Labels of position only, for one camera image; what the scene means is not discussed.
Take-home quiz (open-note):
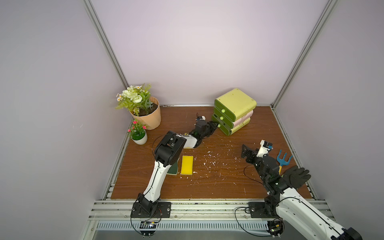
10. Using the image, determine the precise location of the right electronics board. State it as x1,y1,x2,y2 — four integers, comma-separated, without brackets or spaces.
267,218,285,238

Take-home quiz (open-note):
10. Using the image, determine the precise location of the electronics board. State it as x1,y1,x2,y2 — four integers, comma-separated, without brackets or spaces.
139,221,158,237
267,218,285,238

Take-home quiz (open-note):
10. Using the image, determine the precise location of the yellow green sponge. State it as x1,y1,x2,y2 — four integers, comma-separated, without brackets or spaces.
167,162,179,176

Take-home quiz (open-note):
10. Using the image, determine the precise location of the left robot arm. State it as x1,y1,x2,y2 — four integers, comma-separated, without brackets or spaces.
134,116,221,216

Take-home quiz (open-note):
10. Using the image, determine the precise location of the white flowers green plant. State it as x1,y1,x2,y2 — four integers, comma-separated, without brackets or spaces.
116,84,154,117

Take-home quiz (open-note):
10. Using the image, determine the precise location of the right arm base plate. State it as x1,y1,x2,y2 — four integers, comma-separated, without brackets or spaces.
248,202,279,218

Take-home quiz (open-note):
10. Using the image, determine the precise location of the green drawer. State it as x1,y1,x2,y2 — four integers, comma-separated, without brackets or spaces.
215,98,238,122
212,114,232,136
214,108,235,129

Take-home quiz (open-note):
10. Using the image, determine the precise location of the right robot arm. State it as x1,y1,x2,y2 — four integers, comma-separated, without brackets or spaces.
241,141,362,240

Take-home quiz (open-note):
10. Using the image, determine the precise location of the left black base cable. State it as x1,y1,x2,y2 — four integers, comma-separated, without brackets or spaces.
129,208,163,238

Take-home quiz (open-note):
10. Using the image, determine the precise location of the left electronics board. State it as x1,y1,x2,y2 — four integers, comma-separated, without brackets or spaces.
139,221,158,237

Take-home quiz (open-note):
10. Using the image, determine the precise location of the aluminium front rail frame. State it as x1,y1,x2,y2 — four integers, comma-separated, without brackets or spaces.
81,199,335,240

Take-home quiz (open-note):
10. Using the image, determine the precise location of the large yellow sponge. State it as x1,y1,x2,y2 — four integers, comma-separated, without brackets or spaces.
181,156,194,176

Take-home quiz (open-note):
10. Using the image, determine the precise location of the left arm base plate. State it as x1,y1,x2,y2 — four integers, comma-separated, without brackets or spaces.
131,202,172,218

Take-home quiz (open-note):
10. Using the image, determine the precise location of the black glove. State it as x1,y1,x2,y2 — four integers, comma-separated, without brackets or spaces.
282,166,311,190

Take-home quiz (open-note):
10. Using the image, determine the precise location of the blue garden rake tool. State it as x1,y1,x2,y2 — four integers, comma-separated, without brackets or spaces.
276,150,293,174

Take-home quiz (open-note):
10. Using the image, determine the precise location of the pink flowers small plant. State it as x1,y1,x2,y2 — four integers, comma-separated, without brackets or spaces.
128,120,147,141

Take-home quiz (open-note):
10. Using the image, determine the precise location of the small white flower pot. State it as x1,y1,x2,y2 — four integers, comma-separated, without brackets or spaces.
131,131,148,145

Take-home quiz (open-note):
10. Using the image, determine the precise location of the green pink drawer cabinet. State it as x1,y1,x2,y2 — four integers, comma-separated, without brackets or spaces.
218,88,257,134

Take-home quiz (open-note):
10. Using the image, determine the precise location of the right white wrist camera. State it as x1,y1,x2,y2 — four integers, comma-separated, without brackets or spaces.
257,140,273,158

